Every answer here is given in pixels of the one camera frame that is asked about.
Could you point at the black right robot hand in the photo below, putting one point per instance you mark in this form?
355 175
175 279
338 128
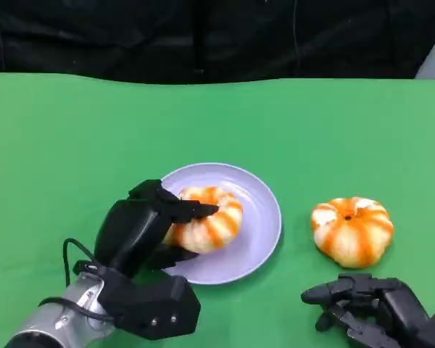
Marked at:
398 304

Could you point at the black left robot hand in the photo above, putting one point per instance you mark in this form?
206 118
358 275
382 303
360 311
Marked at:
130 232

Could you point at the orange and white bread roll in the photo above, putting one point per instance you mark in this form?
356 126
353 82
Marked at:
217 228
351 235

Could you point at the lilac plate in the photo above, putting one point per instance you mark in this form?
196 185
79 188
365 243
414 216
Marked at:
257 235

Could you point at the green table cloth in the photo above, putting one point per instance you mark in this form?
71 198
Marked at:
217 127

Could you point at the black backdrop cloth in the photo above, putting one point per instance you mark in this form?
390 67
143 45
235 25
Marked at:
166 36

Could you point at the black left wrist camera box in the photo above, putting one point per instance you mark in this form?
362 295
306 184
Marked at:
156 308

